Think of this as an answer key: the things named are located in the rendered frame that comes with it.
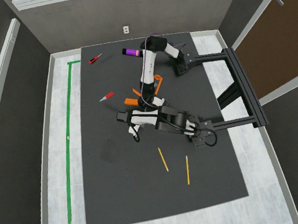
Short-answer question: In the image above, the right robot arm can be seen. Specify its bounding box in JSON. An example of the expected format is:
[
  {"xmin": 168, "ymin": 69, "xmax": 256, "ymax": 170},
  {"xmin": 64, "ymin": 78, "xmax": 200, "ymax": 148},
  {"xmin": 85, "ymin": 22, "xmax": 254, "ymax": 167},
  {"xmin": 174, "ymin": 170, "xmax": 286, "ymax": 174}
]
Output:
[{"xmin": 137, "ymin": 36, "xmax": 188, "ymax": 108}]

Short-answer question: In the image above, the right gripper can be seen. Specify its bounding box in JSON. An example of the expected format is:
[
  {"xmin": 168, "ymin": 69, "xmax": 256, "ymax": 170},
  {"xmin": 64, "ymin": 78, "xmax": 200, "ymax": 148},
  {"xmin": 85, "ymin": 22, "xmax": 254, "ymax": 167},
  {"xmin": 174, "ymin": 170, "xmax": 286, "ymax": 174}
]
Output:
[{"xmin": 147, "ymin": 94, "xmax": 165, "ymax": 109}]

